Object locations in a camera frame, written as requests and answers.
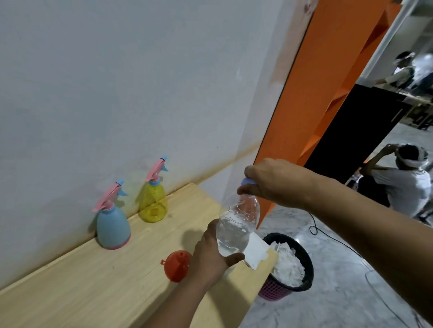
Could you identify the white paper napkins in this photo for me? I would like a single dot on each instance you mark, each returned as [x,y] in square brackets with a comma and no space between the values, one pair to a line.
[257,251]

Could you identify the orange cabinet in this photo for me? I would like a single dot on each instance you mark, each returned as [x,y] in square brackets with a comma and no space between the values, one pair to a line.
[321,84]

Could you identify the blue spray bottle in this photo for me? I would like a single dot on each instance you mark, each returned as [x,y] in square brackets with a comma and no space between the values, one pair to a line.
[112,229]

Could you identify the person's right hand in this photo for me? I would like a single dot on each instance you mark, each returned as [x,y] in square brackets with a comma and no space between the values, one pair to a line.
[280,182]

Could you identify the person's left hand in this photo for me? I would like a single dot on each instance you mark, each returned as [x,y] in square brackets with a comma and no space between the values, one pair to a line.
[206,260]

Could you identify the white headband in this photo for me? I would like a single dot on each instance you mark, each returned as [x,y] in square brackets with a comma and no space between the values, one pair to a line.
[412,163]

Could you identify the crumpled white tissues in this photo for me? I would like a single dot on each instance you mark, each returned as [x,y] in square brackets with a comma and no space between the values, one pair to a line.
[287,267]

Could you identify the black cabinet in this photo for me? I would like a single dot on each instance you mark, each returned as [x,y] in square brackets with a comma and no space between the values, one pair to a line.
[355,135]

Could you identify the pink waste basket black liner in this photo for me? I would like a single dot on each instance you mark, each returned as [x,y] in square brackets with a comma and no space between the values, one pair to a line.
[270,292]

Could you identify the red plastic funnel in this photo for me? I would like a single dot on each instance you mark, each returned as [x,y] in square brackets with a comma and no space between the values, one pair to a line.
[176,267]

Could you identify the clear plastic water bottle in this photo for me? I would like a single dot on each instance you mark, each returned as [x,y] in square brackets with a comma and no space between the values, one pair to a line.
[236,226]

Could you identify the yellow spray bottle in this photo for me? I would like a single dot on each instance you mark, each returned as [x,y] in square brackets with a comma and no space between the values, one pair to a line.
[153,206]

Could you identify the person's left forearm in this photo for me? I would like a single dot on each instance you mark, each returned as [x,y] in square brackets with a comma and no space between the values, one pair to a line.
[179,307]

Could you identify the person's right forearm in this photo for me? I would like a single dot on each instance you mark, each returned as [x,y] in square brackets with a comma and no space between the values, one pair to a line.
[372,229]

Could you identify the blue bottle cap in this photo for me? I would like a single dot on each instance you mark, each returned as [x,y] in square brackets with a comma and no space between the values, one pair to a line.
[248,181]

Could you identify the wooden table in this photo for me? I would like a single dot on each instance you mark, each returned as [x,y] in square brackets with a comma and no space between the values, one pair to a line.
[101,284]

